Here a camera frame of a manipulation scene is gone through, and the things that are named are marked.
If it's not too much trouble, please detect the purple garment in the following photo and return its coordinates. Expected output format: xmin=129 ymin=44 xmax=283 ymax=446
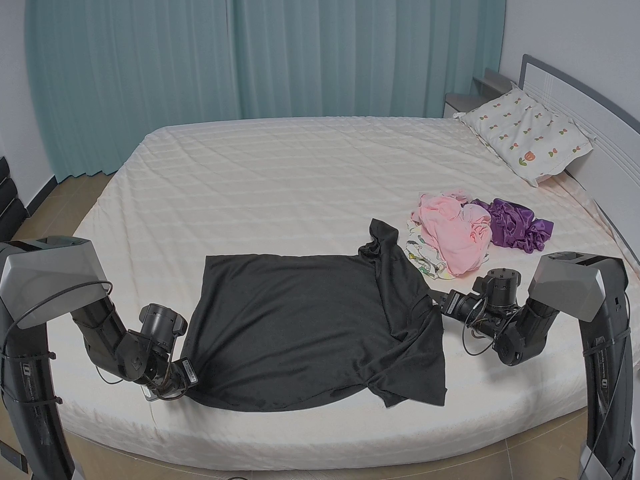
xmin=470 ymin=198 xmax=555 ymax=255

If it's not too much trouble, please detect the white printed pillow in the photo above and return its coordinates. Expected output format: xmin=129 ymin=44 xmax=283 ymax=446
xmin=452 ymin=83 xmax=596 ymax=188

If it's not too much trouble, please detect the black cable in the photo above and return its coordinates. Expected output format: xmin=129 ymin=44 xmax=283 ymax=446
xmin=9 ymin=280 xmax=113 ymax=330

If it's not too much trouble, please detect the grey white bedside table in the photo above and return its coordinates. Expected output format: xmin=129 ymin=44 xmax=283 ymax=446
xmin=443 ymin=67 xmax=521 ymax=119

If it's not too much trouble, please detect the white printed garment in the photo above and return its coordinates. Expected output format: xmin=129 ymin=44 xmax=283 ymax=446
xmin=404 ymin=218 xmax=448 ymax=281

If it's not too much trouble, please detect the black T-shirt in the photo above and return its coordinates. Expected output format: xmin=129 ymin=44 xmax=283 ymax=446
xmin=180 ymin=219 xmax=448 ymax=411

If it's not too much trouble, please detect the blue-green curtain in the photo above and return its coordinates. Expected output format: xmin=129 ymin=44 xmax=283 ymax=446
xmin=25 ymin=0 xmax=508 ymax=184

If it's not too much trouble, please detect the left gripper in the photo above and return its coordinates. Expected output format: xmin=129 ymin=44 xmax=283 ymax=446
xmin=149 ymin=357 xmax=201 ymax=402

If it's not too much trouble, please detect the bed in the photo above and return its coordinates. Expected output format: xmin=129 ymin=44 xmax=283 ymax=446
xmin=50 ymin=53 xmax=640 ymax=471

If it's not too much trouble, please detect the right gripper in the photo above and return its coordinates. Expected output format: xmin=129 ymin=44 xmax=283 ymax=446
xmin=439 ymin=290 xmax=494 ymax=332

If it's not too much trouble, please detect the pink garment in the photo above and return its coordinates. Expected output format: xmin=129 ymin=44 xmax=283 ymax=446
xmin=411 ymin=193 xmax=493 ymax=276

